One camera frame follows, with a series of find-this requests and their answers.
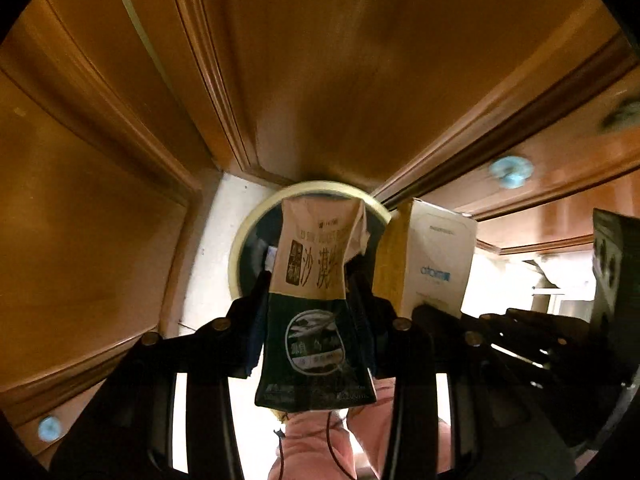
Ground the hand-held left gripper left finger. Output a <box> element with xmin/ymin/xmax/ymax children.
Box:
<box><xmin>50</xmin><ymin>267</ymin><xmax>275</xmax><ymax>480</ymax></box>

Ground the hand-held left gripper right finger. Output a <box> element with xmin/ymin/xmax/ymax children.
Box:
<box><xmin>347</xmin><ymin>257</ymin><xmax>576</xmax><ymax>480</ymax></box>

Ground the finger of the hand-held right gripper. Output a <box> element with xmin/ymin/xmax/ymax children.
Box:
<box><xmin>480</xmin><ymin>310</ymin><xmax>613</xmax><ymax>356</ymax></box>
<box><xmin>414</xmin><ymin>304</ymin><xmax>501</xmax><ymax>356</ymax></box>

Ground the white and yellow atom box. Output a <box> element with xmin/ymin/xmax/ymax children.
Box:
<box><xmin>372</xmin><ymin>197</ymin><xmax>478</xmax><ymax>321</ymax></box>

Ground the round bin with beige rim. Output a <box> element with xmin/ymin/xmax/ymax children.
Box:
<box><xmin>227</xmin><ymin>180</ymin><xmax>393</xmax><ymax>311</ymax></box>

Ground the dark green and beige carton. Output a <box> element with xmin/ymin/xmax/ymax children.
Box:
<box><xmin>254</xmin><ymin>195</ymin><xmax>377</xmax><ymax>413</ymax></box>

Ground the dark printed carton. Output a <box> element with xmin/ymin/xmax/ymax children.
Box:
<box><xmin>592</xmin><ymin>208</ymin><xmax>640</xmax><ymax>323</ymax></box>

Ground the person's pink garment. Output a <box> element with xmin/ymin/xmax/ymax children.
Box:
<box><xmin>267</xmin><ymin>377</ymin><xmax>396</xmax><ymax>480</ymax></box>

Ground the blue round cabinet knob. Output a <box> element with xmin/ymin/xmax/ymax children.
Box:
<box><xmin>489</xmin><ymin>156</ymin><xmax>533</xmax><ymax>190</ymax></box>
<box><xmin>37</xmin><ymin>416</ymin><xmax>63</xmax><ymax>443</ymax></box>

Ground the wooden cabinet with blue knobs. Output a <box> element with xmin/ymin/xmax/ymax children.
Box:
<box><xmin>0</xmin><ymin>0</ymin><xmax>640</xmax><ymax>441</ymax></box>

